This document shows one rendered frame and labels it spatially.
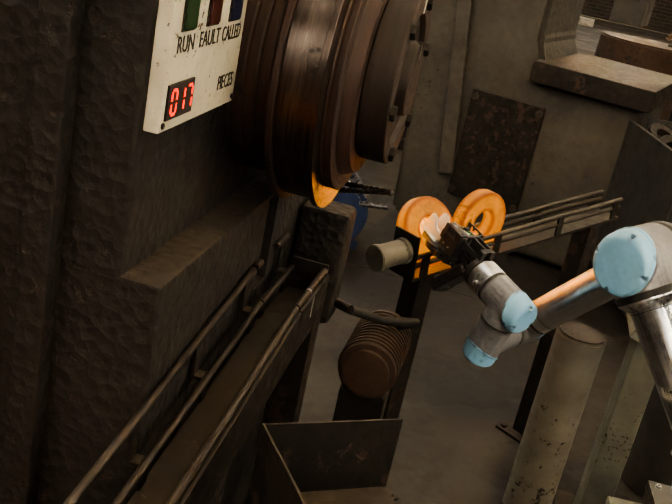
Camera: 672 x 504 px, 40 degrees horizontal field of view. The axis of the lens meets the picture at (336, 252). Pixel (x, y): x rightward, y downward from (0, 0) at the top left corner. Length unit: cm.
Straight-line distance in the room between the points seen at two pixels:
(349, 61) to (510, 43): 287
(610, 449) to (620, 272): 80
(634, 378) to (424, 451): 64
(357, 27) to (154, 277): 46
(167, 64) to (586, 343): 141
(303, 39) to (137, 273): 40
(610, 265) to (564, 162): 247
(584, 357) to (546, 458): 29
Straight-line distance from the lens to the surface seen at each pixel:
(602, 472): 245
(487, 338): 194
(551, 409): 231
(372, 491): 133
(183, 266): 124
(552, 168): 418
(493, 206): 219
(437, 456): 262
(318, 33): 131
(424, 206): 208
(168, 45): 110
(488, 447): 273
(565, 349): 225
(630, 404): 236
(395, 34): 138
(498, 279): 192
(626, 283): 170
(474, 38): 423
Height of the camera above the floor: 136
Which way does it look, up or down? 21 degrees down
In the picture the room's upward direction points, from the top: 12 degrees clockwise
